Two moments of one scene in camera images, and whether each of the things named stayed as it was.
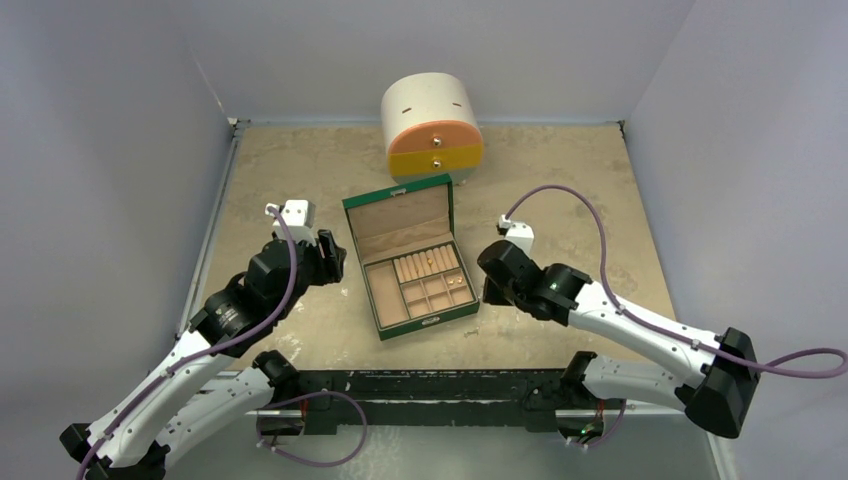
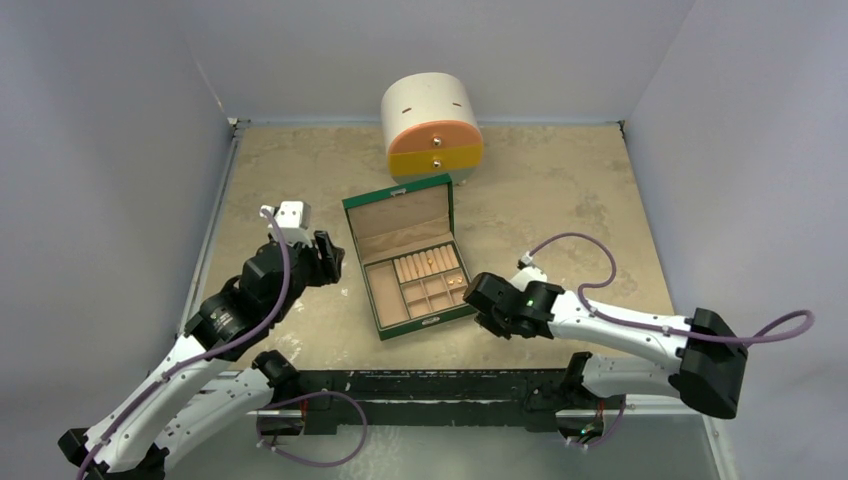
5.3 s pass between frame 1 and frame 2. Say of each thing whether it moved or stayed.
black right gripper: moved
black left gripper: stayed
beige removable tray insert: stayed
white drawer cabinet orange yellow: stayed
